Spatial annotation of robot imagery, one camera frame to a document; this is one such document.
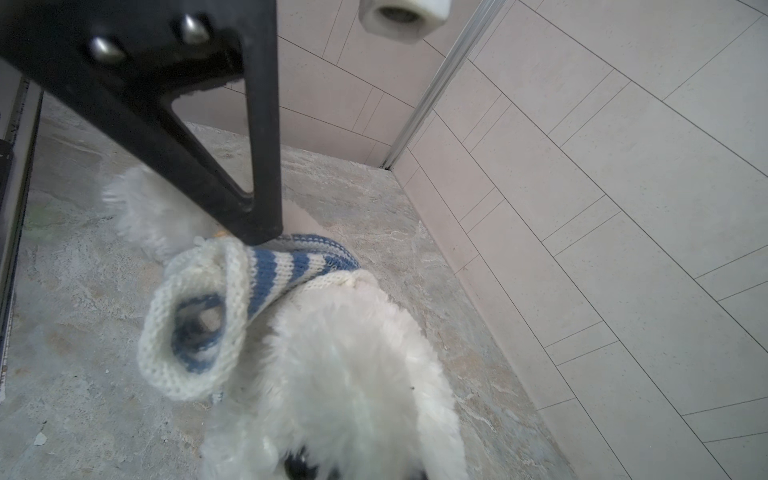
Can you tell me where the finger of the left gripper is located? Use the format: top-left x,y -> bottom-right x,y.
89,1 -> 282,244

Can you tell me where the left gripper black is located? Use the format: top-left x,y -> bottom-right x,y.
1,1 -> 276,108

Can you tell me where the blue white striped knit sweater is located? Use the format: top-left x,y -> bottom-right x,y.
137,234 -> 360,401

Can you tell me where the white teddy bear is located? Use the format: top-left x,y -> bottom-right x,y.
103,165 -> 468,479

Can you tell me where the aluminium mounting rail frame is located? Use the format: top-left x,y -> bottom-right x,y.
1,61 -> 43,374

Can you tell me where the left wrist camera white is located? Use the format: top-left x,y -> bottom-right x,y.
358,0 -> 452,44

